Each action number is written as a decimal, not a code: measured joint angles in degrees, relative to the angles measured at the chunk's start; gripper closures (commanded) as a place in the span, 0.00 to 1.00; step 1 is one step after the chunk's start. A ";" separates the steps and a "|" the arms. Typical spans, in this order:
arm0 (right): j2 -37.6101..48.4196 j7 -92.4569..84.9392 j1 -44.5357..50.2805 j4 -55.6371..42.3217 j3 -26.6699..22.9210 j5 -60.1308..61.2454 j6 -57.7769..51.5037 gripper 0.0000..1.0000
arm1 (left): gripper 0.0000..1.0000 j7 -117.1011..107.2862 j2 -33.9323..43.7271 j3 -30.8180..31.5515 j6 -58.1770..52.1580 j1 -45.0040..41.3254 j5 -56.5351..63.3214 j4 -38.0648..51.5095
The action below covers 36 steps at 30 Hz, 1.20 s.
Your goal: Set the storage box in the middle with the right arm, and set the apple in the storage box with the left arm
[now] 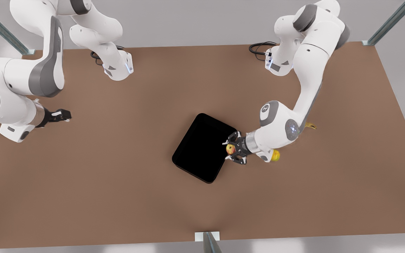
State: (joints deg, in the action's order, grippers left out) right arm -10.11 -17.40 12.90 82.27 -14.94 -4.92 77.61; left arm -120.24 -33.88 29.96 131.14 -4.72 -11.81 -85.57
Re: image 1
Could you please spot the black storage box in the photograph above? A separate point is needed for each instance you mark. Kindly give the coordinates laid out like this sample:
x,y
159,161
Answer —
x,y
202,147

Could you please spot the yellow banana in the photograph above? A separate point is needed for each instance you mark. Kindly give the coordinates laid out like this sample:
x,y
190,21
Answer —
x,y
310,125

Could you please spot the silver frame post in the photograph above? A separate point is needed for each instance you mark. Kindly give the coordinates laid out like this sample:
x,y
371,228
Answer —
x,y
389,23
210,242
2,30

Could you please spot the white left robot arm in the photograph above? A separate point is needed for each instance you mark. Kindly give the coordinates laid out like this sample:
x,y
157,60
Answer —
x,y
311,63

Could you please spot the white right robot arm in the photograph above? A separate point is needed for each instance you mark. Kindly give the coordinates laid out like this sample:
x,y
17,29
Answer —
x,y
44,66

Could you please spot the yellow round fruit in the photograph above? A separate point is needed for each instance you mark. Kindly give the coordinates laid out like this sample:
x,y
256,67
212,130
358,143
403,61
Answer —
x,y
276,155

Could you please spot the red yellow apple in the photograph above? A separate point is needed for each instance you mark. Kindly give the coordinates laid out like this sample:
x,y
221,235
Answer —
x,y
230,149

